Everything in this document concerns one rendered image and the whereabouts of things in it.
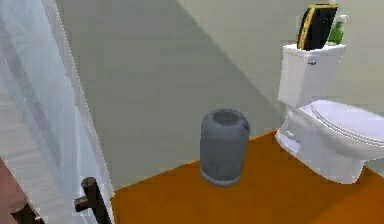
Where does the white toilet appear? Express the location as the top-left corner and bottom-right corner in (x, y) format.
(275, 43), (384, 185)

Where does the white room door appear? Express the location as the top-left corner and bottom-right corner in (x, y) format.
(0, 0), (116, 224)

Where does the green spray bottle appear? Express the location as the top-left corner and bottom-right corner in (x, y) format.
(327, 14), (349, 46)

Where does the black and yellow box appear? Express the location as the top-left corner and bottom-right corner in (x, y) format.
(296, 3), (339, 52)

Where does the grey round bin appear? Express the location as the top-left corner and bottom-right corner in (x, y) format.
(199, 108), (251, 188)

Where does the dark brown door handle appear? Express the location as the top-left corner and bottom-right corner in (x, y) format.
(73, 176), (113, 224)

